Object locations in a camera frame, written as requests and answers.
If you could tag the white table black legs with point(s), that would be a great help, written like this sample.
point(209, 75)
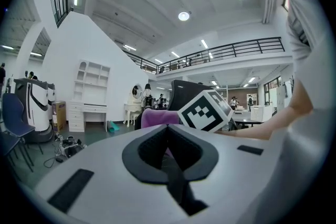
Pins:
point(246, 119)

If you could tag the black mezzanine railing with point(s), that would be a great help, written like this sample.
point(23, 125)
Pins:
point(259, 46)

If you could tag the white desk with shelves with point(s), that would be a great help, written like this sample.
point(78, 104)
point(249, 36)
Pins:
point(89, 110)

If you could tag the brown cardboard box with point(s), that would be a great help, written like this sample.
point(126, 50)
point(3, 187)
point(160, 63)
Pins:
point(59, 115)

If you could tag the white vanity table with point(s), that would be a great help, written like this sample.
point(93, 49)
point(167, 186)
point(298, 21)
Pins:
point(132, 107)

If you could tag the teal rolled mat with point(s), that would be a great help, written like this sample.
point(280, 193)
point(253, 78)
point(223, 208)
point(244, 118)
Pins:
point(113, 127)

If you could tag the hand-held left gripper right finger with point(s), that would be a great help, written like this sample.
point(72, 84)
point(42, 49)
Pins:
point(236, 170)

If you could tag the person's right forearm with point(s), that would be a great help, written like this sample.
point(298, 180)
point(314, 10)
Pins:
point(262, 126)

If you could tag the white perforated box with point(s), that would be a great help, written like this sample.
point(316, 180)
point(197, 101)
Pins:
point(261, 114)

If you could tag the black office chair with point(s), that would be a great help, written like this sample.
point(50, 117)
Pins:
point(183, 91)

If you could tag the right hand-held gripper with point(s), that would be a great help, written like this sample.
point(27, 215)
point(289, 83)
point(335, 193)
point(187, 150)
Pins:
point(202, 112)

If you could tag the person's grey shirt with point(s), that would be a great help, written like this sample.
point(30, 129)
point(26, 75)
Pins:
point(302, 60)

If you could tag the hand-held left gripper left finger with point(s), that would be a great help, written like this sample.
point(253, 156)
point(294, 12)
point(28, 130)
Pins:
point(105, 178)

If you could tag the purple cloth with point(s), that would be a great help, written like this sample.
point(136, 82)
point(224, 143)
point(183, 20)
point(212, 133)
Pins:
point(157, 118)

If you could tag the black open carrying case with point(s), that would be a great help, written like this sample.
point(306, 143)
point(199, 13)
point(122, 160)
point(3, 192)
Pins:
point(69, 148)

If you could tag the round ceiling light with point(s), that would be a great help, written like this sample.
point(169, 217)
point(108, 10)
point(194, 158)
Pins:
point(183, 16)

